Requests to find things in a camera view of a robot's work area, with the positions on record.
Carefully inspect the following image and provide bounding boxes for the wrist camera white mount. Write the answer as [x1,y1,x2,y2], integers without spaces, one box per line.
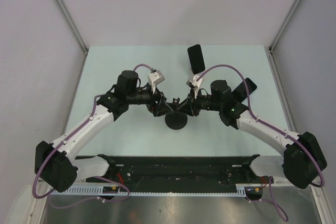
[148,70,165,94]
[186,75,203,99]

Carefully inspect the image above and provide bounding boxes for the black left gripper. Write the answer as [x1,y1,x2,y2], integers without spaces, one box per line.
[127,82,173,117]

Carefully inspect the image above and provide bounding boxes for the white phone stand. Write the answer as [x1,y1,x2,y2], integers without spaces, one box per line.
[188,64,206,83]

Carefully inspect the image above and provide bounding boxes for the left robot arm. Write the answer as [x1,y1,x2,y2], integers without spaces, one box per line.
[35,70,165,193]

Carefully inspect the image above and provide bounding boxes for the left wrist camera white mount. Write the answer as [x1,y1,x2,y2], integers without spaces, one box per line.
[148,70,165,94]

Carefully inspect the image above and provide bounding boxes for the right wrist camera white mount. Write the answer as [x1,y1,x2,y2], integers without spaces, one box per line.
[186,75,203,99]

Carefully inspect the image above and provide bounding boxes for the black round-base phone stand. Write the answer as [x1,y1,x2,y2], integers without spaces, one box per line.
[165,98,187,130]

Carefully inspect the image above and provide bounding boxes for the left aluminium frame post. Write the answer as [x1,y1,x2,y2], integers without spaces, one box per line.
[39,0,89,54]

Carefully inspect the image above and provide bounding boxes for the right aluminium frame post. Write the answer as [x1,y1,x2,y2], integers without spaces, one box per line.
[269,0,320,51]

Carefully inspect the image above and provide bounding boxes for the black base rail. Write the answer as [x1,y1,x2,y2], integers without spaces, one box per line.
[76,155,275,193]

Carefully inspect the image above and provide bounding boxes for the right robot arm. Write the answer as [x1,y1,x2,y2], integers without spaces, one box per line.
[179,77,327,189]

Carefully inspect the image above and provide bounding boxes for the aluminium frame post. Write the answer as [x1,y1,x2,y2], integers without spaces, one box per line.
[269,0,320,51]
[39,0,89,54]

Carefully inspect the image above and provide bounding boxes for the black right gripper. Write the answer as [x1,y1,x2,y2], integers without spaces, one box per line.
[177,87,223,116]

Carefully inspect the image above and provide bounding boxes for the blue-edged phone on black stand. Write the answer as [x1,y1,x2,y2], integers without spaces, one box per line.
[232,78,258,103]

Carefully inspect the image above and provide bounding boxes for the black phone on white stand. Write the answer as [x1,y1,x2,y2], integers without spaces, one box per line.
[187,44,205,74]

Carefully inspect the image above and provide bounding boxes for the white slotted cable duct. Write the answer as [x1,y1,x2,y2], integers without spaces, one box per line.
[52,183,263,198]

